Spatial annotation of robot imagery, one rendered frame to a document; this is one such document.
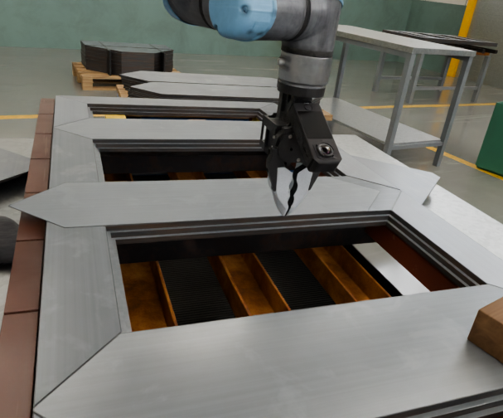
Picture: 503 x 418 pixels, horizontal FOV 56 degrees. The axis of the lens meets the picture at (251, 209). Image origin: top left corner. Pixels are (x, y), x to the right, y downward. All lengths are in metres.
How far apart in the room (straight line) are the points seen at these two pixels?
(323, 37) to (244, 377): 0.45
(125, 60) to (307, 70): 4.90
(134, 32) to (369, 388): 7.92
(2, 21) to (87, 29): 1.16
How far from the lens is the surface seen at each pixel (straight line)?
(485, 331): 0.67
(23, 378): 0.58
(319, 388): 0.55
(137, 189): 0.94
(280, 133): 0.71
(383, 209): 1.00
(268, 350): 0.58
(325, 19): 0.68
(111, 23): 8.17
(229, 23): 0.60
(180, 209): 0.86
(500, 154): 4.46
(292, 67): 0.69
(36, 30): 7.99
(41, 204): 0.89
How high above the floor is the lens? 1.23
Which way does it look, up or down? 26 degrees down
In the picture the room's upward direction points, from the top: 7 degrees clockwise
